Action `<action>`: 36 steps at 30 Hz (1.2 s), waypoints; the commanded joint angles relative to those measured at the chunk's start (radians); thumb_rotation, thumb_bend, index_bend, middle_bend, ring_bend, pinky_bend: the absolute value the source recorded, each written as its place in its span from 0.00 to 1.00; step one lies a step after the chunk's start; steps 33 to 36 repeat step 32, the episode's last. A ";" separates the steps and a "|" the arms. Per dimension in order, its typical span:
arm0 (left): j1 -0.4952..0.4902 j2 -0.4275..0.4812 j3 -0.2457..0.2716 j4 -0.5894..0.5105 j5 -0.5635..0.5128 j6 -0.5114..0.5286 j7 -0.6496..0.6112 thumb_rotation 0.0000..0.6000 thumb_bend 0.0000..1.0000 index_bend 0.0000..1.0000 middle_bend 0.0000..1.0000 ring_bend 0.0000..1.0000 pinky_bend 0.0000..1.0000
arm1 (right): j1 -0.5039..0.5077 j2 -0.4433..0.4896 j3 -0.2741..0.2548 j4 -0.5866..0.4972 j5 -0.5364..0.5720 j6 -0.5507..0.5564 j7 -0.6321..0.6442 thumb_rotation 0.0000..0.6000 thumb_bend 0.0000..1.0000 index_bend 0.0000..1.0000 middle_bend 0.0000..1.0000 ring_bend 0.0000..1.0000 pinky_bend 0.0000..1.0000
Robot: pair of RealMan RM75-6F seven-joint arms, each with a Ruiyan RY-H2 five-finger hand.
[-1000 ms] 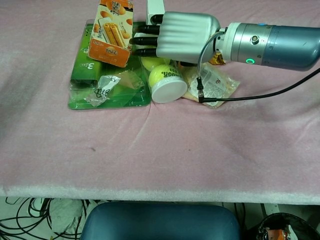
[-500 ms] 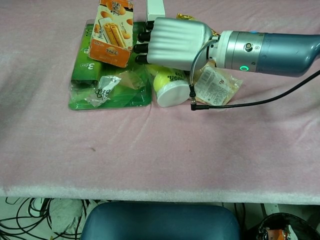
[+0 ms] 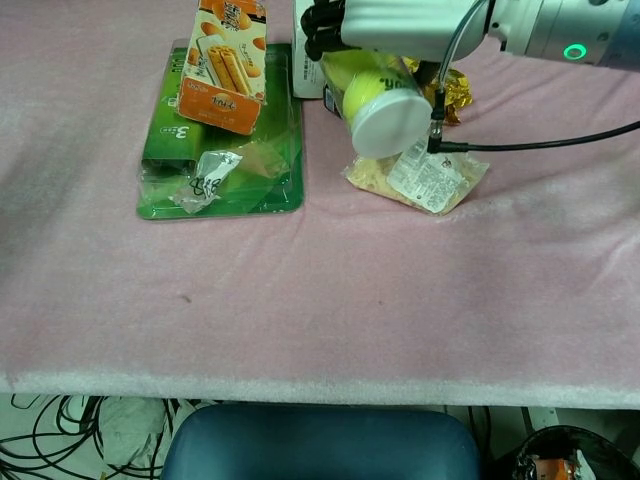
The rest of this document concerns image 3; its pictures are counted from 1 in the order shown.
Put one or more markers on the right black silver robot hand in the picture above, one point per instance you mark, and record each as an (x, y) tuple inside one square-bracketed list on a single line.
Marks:
[(400, 27)]

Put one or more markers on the white and blue carton box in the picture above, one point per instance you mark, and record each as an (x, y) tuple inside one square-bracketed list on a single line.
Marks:
[(305, 70)]

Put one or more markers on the gold foil snack packet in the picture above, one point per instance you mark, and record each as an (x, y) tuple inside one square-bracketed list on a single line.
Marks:
[(457, 92)]

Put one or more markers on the yellow tennis ball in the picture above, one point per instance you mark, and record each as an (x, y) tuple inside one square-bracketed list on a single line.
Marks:
[(367, 90), (345, 62)]

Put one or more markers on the clear bag of pale noodles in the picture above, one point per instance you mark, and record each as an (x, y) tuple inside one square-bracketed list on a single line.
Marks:
[(440, 185)]

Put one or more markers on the black bin with snack wrappers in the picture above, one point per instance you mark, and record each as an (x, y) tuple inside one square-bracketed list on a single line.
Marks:
[(565, 455)]

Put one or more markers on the green flat plastic package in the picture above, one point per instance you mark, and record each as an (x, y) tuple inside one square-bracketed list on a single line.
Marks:
[(280, 150)]

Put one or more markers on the tennis ball tube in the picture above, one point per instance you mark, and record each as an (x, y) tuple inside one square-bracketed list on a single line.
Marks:
[(390, 125)]

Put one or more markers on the pink fleece table cloth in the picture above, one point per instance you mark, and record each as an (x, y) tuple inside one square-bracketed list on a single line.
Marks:
[(300, 290)]

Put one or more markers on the small clear labelled plastic bag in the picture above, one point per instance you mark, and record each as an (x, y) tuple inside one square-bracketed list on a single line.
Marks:
[(215, 175)]

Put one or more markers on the orange biscuit box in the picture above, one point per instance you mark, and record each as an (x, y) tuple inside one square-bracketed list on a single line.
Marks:
[(225, 70)]

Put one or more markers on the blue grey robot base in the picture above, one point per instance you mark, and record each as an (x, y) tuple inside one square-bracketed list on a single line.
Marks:
[(320, 445)]

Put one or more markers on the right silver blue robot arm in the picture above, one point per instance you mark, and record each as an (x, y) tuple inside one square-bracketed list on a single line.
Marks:
[(560, 30)]

